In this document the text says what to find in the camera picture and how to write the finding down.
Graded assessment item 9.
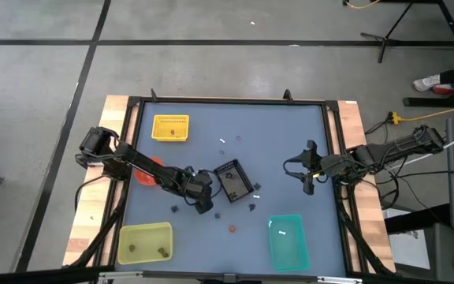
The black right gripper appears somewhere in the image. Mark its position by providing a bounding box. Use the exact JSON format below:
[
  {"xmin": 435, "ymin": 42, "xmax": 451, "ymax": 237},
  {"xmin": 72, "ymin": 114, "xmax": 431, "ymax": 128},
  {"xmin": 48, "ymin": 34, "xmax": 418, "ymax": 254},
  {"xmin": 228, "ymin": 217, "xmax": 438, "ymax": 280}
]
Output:
[{"xmin": 284, "ymin": 140, "xmax": 346, "ymax": 196}]

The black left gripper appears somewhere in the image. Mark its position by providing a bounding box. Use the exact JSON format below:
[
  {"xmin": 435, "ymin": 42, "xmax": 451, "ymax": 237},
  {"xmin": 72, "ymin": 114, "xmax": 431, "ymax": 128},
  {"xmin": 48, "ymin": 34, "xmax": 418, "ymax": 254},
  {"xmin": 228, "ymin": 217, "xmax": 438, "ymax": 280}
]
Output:
[{"xmin": 177, "ymin": 173, "xmax": 214, "ymax": 215}]

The black slotted plastic basket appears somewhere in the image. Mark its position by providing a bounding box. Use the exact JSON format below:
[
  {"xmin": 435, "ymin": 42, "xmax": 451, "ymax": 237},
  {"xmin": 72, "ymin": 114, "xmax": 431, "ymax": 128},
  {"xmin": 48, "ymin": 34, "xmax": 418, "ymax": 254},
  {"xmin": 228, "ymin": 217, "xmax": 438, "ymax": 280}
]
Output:
[{"xmin": 213, "ymin": 159, "xmax": 255, "ymax": 204}]

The wooden table side board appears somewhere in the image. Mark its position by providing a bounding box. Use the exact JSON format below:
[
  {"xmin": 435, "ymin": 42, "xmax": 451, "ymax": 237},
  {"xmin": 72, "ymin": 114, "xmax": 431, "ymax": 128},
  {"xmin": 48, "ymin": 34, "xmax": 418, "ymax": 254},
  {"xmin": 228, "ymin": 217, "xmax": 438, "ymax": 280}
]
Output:
[
  {"xmin": 61, "ymin": 94, "xmax": 141, "ymax": 267},
  {"xmin": 331, "ymin": 100, "xmax": 396, "ymax": 273}
]

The translucent yellow plastic bin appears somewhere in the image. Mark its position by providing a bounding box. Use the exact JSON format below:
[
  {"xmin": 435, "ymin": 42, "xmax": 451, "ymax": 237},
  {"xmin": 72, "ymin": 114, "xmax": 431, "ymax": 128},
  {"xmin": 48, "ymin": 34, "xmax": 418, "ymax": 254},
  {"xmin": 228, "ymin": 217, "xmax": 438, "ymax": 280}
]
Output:
[{"xmin": 117, "ymin": 221, "xmax": 174, "ymax": 266}]

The orange round plastic bowl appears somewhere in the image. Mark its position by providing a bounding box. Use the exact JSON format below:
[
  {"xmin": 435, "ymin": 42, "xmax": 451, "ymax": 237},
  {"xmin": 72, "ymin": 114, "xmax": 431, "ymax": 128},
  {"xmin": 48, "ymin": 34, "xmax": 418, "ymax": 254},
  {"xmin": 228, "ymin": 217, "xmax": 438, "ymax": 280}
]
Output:
[{"xmin": 134, "ymin": 156, "xmax": 165, "ymax": 186}]

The teal plastic bin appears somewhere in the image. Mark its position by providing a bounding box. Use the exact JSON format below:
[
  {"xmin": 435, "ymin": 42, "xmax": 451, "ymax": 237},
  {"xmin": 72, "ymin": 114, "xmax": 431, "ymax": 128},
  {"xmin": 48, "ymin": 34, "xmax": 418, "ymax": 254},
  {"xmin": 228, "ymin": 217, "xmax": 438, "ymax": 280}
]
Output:
[{"xmin": 266, "ymin": 214, "xmax": 311, "ymax": 273}]

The yellow slotted plastic basket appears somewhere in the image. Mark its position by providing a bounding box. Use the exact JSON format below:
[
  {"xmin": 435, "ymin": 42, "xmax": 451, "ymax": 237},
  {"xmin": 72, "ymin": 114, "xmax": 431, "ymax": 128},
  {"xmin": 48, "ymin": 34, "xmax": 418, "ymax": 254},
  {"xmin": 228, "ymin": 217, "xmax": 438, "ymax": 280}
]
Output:
[{"xmin": 151, "ymin": 114, "xmax": 191, "ymax": 142}]

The white paper sheet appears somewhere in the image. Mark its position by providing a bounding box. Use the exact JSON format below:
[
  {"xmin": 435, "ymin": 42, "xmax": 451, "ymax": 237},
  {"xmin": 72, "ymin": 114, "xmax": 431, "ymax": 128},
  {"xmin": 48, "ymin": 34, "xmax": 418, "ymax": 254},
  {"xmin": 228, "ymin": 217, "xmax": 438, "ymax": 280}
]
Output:
[{"xmin": 382, "ymin": 208, "xmax": 431, "ymax": 269}]

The black stand base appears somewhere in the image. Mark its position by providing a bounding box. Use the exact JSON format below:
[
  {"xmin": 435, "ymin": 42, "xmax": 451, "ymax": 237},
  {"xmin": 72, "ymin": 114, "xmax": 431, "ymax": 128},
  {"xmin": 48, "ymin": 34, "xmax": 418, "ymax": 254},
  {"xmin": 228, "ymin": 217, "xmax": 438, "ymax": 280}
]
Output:
[{"xmin": 403, "ymin": 78, "xmax": 454, "ymax": 108}]

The person's white shoe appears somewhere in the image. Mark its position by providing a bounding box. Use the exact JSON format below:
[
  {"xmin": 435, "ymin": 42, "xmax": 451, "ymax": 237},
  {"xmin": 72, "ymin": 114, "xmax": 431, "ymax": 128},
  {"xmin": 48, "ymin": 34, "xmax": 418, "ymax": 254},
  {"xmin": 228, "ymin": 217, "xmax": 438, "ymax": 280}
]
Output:
[{"xmin": 412, "ymin": 73, "xmax": 443, "ymax": 92}]

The black tripod stand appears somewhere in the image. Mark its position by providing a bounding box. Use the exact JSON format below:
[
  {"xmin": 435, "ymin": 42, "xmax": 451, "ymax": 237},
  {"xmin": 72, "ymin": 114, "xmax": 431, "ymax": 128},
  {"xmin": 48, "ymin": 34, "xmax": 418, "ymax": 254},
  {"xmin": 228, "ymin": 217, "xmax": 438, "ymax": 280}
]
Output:
[{"xmin": 359, "ymin": 0, "xmax": 454, "ymax": 70}]

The grey storage box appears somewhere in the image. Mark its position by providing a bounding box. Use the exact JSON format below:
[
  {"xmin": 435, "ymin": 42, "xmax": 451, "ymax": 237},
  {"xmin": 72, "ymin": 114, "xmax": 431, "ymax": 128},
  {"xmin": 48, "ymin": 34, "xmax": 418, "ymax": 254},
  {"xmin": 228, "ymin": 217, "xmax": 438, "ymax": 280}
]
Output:
[{"xmin": 423, "ymin": 222, "xmax": 454, "ymax": 273}]

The person's red blue shoe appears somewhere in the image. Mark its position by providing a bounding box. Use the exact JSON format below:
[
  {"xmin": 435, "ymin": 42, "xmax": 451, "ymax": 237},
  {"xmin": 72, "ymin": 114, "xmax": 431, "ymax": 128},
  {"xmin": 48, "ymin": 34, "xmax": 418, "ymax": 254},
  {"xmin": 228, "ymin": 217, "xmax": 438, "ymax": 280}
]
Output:
[{"xmin": 430, "ymin": 81, "xmax": 454, "ymax": 97}]

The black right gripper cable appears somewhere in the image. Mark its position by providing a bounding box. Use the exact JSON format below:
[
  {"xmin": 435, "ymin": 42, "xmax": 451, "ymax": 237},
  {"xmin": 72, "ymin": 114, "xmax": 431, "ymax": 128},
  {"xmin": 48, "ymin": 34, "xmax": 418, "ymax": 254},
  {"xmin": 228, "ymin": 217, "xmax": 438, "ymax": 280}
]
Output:
[{"xmin": 283, "ymin": 159, "xmax": 311, "ymax": 178}]

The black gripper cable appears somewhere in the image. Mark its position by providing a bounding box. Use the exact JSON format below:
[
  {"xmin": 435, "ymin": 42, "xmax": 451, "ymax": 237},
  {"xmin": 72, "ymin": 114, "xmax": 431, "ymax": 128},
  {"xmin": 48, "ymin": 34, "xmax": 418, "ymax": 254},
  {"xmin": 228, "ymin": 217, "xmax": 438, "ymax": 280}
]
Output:
[
  {"xmin": 283, "ymin": 159, "xmax": 311, "ymax": 178},
  {"xmin": 201, "ymin": 168, "xmax": 223, "ymax": 199}
]

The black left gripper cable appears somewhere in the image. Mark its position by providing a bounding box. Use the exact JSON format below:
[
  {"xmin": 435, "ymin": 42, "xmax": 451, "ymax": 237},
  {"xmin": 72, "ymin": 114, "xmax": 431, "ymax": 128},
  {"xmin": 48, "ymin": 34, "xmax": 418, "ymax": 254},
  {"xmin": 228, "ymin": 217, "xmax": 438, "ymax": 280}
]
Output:
[{"xmin": 201, "ymin": 168, "xmax": 223, "ymax": 199}]

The black table frame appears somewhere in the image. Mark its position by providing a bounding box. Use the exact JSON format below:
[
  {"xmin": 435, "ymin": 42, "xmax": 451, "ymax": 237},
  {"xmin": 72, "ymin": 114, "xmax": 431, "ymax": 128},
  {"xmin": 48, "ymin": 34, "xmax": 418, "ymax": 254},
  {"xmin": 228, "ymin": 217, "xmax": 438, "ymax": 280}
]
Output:
[{"xmin": 67, "ymin": 88, "xmax": 396, "ymax": 277}]

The black floor cable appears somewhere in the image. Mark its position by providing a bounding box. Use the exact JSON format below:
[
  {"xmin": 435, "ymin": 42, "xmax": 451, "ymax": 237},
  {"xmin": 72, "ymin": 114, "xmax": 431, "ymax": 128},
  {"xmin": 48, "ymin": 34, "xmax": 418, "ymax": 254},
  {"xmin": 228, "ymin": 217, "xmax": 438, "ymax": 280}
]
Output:
[{"xmin": 386, "ymin": 168, "xmax": 454, "ymax": 179}]

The yellow extension cable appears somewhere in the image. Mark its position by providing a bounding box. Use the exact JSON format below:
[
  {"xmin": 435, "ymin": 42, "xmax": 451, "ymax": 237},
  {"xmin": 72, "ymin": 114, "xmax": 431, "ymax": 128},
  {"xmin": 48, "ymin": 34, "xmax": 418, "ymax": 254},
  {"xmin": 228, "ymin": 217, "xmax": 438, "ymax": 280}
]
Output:
[{"xmin": 400, "ymin": 100, "xmax": 454, "ymax": 122}]

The yellow floor cable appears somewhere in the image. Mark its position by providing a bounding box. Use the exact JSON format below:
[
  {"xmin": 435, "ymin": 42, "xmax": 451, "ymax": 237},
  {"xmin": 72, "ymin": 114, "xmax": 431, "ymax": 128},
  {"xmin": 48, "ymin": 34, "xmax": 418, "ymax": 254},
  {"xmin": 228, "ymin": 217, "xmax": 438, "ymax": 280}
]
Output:
[{"xmin": 343, "ymin": 0, "xmax": 381, "ymax": 9}]

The black overhead frame bar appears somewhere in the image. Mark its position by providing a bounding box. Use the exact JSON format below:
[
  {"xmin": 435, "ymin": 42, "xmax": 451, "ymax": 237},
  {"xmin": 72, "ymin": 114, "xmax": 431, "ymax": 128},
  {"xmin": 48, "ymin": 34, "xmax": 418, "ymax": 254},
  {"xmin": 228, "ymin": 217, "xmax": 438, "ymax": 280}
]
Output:
[{"xmin": 0, "ymin": 266, "xmax": 454, "ymax": 284}]

